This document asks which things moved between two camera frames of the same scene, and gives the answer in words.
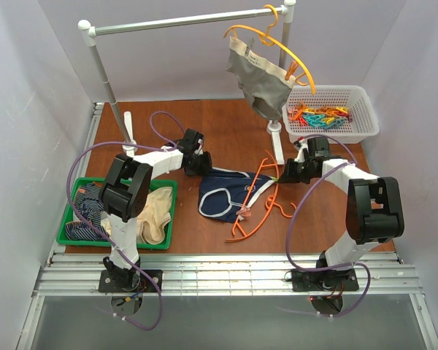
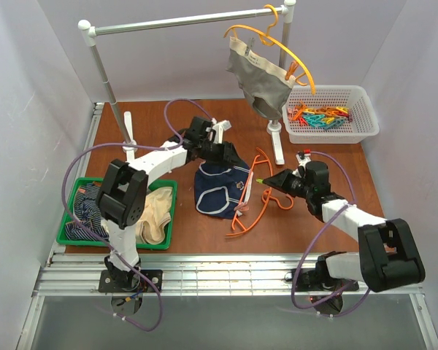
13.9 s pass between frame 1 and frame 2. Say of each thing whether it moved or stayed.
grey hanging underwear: stayed
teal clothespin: stayed
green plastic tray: stayed
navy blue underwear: moved
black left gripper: moved
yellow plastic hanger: stayed
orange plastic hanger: moved
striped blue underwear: stayed
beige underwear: stayed
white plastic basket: stayed
